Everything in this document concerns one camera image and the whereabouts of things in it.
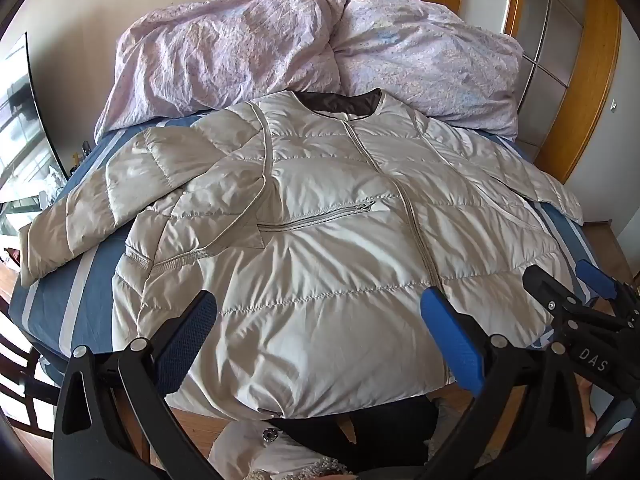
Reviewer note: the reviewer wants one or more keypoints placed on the person's right hand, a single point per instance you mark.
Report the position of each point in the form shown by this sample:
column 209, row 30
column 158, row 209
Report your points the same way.
column 589, row 410

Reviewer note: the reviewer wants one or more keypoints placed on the person's black pants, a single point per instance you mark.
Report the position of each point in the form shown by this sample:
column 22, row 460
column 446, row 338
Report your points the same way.
column 390, row 430

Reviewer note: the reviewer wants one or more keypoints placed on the person's white top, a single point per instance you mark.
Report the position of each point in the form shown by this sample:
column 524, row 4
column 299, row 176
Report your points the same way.
column 280, row 455

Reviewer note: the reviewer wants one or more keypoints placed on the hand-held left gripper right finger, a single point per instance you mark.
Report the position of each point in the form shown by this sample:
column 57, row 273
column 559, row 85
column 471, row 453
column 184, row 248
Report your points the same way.
column 452, row 340

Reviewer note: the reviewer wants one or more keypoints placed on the beige quilted down jacket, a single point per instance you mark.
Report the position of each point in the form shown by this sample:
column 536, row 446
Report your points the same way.
column 325, row 260

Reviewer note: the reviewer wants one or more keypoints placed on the pink floral duvet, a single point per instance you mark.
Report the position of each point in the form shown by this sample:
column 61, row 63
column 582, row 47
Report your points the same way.
column 250, row 50

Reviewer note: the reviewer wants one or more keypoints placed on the window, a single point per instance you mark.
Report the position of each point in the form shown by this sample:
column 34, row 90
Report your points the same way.
column 20, row 125

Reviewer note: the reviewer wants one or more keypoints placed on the wooden door frame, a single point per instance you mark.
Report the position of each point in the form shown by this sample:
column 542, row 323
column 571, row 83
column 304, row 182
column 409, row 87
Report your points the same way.
column 595, row 110

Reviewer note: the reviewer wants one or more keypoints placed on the blue striped bed sheet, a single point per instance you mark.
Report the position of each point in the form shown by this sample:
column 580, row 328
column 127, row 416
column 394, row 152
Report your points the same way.
column 60, row 300

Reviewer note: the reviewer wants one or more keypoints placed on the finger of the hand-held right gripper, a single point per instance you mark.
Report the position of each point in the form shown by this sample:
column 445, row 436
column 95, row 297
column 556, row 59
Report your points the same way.
column 595, row 275
column 542, row 285

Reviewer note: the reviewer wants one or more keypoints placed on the frosted glass door panel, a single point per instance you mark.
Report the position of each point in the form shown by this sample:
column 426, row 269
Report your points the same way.
column 555, row 10

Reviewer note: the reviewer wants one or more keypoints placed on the dark wooden chair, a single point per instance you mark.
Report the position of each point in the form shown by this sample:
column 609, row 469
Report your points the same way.
column 20, row 360

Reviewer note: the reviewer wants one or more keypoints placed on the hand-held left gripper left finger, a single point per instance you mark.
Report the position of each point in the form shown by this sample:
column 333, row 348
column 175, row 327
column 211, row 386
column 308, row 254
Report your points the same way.
column 192, row 327

